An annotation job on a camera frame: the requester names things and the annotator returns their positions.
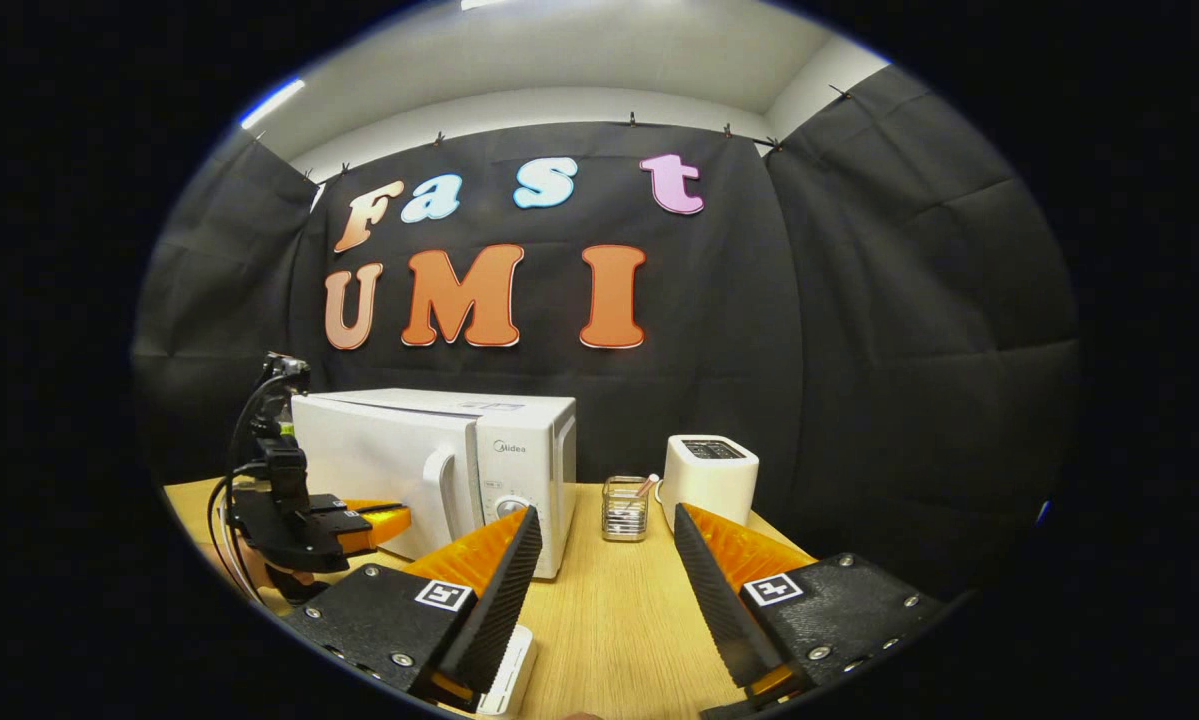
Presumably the narrow ceiling light panel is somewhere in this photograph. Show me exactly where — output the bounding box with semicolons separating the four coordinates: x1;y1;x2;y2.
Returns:
239;78;307;131

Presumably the white dish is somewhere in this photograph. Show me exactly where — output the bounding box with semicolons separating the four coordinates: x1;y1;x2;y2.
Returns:
474;625;538;717

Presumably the wire utensil holder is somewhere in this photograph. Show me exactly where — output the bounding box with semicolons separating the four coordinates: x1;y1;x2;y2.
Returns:
602;475;652;543

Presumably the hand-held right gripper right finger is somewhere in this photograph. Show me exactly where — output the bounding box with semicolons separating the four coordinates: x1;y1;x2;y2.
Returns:
672;502;950;706

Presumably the white toaster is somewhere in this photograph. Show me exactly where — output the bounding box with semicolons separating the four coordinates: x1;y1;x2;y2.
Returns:
659;434;760;531

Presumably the white microwave oven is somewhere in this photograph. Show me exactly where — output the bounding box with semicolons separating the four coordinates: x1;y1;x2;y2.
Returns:
289;388;578;581

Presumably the black cable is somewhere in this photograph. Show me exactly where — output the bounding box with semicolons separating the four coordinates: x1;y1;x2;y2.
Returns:
207;370;292;601

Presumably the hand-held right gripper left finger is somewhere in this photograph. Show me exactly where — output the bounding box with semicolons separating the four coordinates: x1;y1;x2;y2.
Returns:
281;505;544;713

